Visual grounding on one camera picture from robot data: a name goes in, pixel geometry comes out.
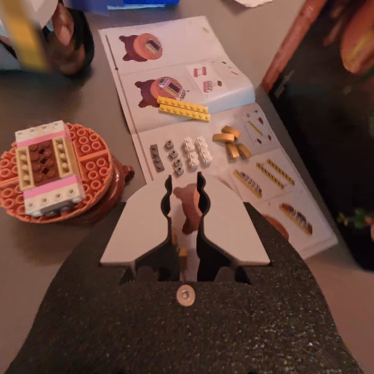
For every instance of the blue plastic bin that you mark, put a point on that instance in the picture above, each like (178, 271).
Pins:
(152, 2)

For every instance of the small tan cube brick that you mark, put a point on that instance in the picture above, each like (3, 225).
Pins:
(183, 252)

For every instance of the black orchid print set box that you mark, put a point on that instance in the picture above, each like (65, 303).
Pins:
(327, 117)

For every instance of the small grey brick piece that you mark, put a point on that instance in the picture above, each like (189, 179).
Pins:
(179, 170)
(173, 154)
(169, 144)
(176, 163)

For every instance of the brick flowerpot model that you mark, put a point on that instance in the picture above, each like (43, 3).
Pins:
(87, 163)

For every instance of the white paper sheet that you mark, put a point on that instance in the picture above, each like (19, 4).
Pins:
(251, 2)

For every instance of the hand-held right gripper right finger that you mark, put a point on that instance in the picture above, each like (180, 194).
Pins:
(236, 231)

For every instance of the person's left hand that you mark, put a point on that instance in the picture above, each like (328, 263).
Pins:
(61, 41)

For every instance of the brick set instruction booklet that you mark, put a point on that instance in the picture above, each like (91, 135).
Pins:
(175, 58)

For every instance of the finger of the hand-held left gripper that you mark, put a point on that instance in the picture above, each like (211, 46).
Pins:
(9, 58)
(45, 9)

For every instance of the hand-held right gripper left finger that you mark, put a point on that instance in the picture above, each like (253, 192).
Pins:
(134, 231)

